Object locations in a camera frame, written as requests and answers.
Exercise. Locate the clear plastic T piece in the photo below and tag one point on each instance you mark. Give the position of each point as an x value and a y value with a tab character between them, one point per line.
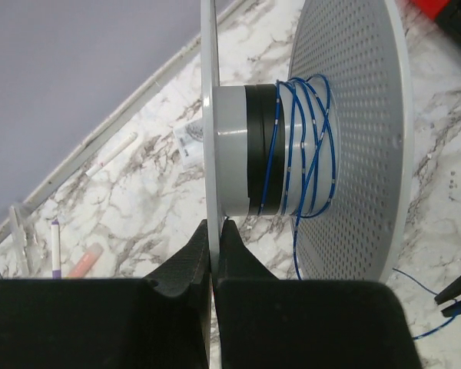
18	222

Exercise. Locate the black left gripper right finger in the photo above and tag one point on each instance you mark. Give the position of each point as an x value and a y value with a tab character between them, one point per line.
266	322

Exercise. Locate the white packaged ruler set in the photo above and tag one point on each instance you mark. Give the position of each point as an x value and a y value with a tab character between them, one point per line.
190	142

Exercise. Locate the red storage bin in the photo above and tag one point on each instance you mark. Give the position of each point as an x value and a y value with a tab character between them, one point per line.
438	10

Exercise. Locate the white purple pen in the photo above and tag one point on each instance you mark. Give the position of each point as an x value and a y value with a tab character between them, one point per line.
55	250

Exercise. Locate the pink yellow highlighter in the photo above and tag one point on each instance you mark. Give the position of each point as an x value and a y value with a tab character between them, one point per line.
86	262

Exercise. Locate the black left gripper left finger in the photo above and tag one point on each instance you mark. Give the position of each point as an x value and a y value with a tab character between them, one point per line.
159	321

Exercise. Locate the white perforated cable spool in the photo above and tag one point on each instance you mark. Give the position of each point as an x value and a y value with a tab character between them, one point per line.
331	147

